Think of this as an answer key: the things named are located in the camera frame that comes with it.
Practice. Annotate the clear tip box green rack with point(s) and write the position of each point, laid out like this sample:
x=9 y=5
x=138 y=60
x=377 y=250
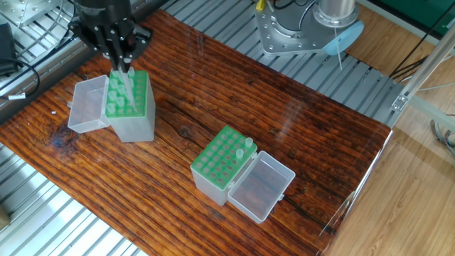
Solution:
x=213 y=186

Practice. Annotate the glossy brown wooden board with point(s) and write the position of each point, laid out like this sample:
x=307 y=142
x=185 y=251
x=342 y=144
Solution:
x=284 y=128

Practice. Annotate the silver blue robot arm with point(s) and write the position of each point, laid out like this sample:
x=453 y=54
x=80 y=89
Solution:
x=334 y=21

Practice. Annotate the clear tip box with tips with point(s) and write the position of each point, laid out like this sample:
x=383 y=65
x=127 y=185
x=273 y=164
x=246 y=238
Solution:
x=135 y=128

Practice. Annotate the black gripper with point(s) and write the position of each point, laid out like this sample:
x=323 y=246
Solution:
x=106 y=21

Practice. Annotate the black electronic box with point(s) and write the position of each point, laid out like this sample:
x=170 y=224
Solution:
x=6 y=46

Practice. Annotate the aluminium frame post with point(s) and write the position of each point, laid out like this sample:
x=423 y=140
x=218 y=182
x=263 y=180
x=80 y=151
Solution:
x=419 y=78

